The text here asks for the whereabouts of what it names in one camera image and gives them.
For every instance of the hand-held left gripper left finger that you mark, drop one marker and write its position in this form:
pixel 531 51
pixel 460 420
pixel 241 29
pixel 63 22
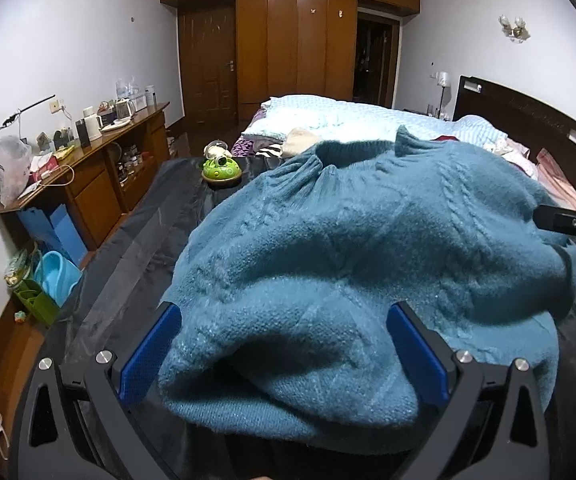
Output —
pixel 150 350

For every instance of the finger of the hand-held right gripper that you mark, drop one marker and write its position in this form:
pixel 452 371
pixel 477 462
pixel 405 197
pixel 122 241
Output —
pixel 568 222

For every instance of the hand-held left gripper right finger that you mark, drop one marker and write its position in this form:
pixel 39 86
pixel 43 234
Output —
pixel 418 355

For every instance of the blue knit sweater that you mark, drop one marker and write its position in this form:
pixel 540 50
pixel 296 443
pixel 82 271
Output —
pixel 343 260

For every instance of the pink striped pillow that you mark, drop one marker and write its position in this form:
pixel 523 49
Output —
pixel 558 180

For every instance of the dark wooden headboard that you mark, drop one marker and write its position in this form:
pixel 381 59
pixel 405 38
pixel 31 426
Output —
pixel 518 110

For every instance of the blue plastic basin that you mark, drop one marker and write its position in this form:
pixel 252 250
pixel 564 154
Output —
pixel 58 275

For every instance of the green plastic basket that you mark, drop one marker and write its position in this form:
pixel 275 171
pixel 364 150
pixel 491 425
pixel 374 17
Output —
pixel 38 305

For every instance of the blue cardboard folders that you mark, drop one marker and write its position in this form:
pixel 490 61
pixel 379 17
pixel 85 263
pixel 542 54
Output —
pixel 68 230

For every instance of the wooden sideboard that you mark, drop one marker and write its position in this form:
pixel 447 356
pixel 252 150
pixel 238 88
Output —
pixel 93 185

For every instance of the white bedside lamp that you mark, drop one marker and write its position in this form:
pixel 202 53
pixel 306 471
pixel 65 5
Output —
pixel 443 78

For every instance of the green toy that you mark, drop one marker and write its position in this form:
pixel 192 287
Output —
pixel 220 170

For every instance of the purple zebra blanket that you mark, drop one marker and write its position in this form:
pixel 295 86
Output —
pixel 248 149

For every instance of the white plastic bag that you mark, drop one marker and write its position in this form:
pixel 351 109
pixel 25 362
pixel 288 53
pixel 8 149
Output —
pixel 10 170

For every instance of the white thermos jug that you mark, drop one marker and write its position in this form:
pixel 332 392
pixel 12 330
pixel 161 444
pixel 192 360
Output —
pixel 93 127

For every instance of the electric kettle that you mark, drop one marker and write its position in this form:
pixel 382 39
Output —
pixel 124 109

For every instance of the cream fuzzy cloth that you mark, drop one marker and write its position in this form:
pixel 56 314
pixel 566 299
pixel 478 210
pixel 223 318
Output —
pixel 298 141

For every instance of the light blue quilt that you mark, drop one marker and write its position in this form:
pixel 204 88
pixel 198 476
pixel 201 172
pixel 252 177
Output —
pixel 328 115

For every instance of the black desk lamp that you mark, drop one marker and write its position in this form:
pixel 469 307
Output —
pixel 28 108

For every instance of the wooden door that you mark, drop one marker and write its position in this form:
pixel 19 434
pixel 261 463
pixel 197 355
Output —
pixel 208 70

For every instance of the wooden wardrobe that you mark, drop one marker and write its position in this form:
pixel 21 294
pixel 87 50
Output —
pixel 293 50

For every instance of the wall lamp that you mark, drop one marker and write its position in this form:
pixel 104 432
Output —
pixel 518 30

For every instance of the wall socket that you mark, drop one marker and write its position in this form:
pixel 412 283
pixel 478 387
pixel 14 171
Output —
pixel 55 107

